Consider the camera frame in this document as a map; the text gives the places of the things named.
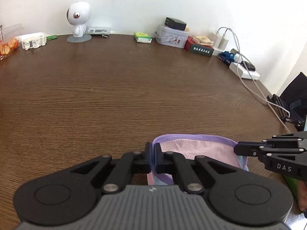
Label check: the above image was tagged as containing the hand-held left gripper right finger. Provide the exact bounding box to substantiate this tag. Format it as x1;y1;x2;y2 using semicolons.
155;143;237;194

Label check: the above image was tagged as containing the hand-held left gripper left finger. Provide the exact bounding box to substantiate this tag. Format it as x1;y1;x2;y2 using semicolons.
69;142;153;194

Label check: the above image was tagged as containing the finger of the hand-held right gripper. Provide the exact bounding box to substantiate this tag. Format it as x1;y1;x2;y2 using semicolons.
234;144;305;158
237;131;307;147

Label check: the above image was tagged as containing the pink and blue mesh garment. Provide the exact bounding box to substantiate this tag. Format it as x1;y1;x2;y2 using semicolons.
146;134;249;186

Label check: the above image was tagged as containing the person's right hand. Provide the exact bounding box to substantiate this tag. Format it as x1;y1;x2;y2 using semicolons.
297;180;307;212

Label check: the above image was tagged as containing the black bag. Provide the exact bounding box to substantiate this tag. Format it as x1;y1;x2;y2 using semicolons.
279;72;307;123

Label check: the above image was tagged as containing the white power strip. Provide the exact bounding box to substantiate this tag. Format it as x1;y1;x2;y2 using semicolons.
211;47;261;80

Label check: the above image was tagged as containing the small black adapter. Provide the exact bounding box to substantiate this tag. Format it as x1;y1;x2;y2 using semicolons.
240;61;256;71

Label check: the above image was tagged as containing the blue plug bundle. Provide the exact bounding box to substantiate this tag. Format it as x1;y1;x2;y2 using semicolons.
218;50;240;62

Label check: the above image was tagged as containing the green and red box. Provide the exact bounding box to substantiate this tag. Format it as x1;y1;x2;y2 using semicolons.
185;36;215;57

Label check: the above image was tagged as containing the beige snack packet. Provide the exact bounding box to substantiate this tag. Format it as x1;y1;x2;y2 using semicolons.
192;35;214;47

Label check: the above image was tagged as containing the green tissue pack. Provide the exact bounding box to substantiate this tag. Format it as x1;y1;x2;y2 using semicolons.
134;32;152;44

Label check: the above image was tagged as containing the printed tin box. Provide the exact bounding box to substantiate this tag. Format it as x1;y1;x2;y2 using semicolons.
154;25;189;49

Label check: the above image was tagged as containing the black power adapter block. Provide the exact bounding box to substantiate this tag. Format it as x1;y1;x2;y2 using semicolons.
164;17;187;31

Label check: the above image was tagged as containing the clear plastic case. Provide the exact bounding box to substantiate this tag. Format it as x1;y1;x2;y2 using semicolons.
87;27;111;36

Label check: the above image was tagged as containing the white astronaut figure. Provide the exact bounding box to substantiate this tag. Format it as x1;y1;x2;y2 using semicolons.
66;2;92;44

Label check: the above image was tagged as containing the white plastic holder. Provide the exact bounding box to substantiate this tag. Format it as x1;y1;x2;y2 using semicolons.
21;34;47;50

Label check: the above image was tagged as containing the pile of orange tangerines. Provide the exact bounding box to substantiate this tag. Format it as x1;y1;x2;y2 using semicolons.
0;38;20;57

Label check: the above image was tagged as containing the clear plastic clamshell container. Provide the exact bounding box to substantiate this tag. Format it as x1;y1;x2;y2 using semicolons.
0;23;23;62

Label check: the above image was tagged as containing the white charging cable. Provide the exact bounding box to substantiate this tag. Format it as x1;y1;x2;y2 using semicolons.
239;75;291;133
216;27;292;121

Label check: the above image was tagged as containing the white wall charger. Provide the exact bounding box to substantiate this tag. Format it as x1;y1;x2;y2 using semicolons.
217;34;229;51
212;32;220;50

